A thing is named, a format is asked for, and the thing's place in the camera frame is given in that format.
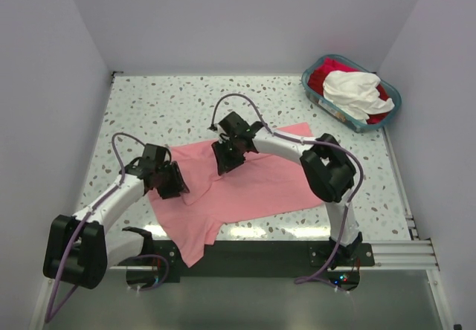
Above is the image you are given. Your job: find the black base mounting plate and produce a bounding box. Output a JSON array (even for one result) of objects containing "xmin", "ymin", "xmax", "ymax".
[{"xmin": 125, "ymin": 239, "xmax": 374, "ymax": 294}]

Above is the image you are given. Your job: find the red t shirt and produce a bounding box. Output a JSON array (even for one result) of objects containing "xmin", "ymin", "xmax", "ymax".
[{"xmin": 308, "ymin": 57, "xmax": 390, "ymax": 124}]

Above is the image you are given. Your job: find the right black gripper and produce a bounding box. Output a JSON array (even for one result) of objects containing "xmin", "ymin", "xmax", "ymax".
[{"xmin": 213, "ymin": 137, "xmax": 246, "ymax": 175}]

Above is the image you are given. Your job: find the white t shirt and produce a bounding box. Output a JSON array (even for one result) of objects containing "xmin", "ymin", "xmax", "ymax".
[{"xmin": 323, "ymin": 71, "xmax": 395, "ymax": 124}]

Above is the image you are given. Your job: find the teal plastic basket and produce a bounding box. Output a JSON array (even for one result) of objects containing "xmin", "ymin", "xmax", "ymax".
[{"xmin": 301, "ymin": 54, "xmax": 402, "ymax": 133}]

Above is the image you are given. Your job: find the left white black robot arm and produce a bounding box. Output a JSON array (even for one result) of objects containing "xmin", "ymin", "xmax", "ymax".
[{"xmin": 42, "ymin": 143, "xmax": 189, "ymax": 289}]

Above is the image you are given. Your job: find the pink t shirt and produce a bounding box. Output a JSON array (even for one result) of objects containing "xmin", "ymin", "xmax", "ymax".
[{"xmin": 148, "ymin": 140, "xmax": 322, "ymax": 267}]

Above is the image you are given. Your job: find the aluminium frame rail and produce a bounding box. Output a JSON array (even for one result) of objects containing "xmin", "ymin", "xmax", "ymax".
[{"xmin": 29, "ymin": 181, "xmax": 443, "ymax": 330}]

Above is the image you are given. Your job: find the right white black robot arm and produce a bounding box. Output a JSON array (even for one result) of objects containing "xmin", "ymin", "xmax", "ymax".
[{"xmin": 209, "ymin": 111, "xmax": 362, "ymax": 265}]

